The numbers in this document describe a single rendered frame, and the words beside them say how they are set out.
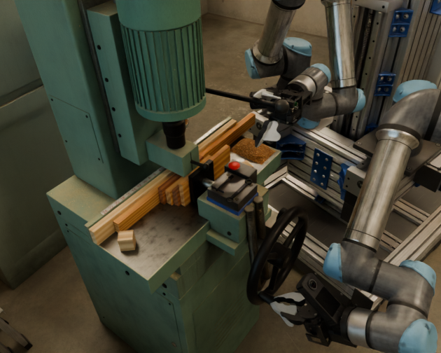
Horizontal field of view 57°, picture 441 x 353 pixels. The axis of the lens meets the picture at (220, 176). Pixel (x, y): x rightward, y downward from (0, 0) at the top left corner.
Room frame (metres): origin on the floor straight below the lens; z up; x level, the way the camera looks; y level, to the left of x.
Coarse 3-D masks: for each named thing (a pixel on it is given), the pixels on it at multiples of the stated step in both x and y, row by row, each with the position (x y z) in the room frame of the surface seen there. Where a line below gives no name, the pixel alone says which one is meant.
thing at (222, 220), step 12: (204, 192) 0.78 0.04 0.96; (264, 192) 0.77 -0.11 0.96; (204, 204) 0.74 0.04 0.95; (252, 204) 0.72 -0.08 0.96; (264, 204) 0.76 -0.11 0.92; (204, 216) 0.74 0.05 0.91; (216, 216) 0.71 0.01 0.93; (228, 216) 0.69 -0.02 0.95; (240, 216) 0.68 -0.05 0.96; (216, 228) 0.72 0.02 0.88; (228, 228) 0.69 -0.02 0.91; (240, 228) 0.67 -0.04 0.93; (240, 240) 0.67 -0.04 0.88
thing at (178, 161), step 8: (152, 136) 0.93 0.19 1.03; (160, 136) 0.93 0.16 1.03; (152, 144) 0.90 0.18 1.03; (160, 144) 0.89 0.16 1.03; (192, 144) 0.89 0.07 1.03; (152, 152) 0.90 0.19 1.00; (160, 152) 0.88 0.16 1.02; (168, 152) 0.86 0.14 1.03; (176, 152) 0.86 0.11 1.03; (184, 152) 0.85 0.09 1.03; (192, 152) 0.86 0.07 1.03; (152, 160) 0.91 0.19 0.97; (160, 160) 0.88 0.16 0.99; (168, 160) 0.86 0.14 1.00; (176, 160) 0.84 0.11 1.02; (184, 160) 0.84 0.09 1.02; (168, 168) 0.87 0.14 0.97; (176, 168) 0.85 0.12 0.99; (184, 168) 0.83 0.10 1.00; (192, 168) 0.86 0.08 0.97; (184, 176) 0.83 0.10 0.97
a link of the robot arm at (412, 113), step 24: (408, 96) 0.80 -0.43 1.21; (432, 96) 0.77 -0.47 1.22; (384, 120) 0.77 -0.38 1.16; (408, 120) 0.74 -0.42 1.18; (384, 144) 0.72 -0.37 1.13; (408, 144) 0.71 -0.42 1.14; (384, 168) 0.67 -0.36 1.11; (360, 192) 0.65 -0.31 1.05; (384, 192) 0.63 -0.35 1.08; (360, 216) 0.60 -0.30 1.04; (384, 216) 0.59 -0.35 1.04; (360, 240) 0.55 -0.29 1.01; (336, 264) 0.52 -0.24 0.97; (360, 264) 0.51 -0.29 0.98; (360, 288) 0.48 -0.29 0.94
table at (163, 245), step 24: (264, 168) 0.94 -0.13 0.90; (144, 216) 0.75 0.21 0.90; (168, 216) 0.75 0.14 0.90; (192, 216) 0.75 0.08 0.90; (144, 240) 0.67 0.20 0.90; (168, 240) 0.67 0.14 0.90; (192, 240) 0.67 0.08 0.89; (216, 240) 0.69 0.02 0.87; (120, 264) 0.61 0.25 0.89; (144, 264) 0.60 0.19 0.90; (168, 264) 0.60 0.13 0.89; (144, 288) 0.56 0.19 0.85
